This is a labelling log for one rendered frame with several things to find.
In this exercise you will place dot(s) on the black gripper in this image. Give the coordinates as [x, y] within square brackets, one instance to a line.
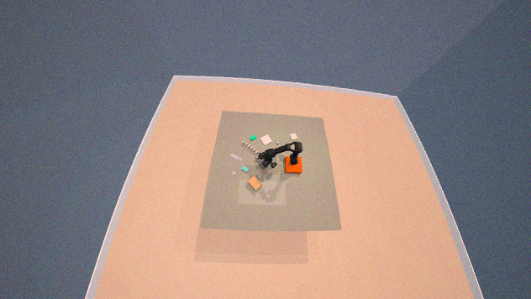
[273, 165]

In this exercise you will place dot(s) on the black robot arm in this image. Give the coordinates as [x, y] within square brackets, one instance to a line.
[269, 153]

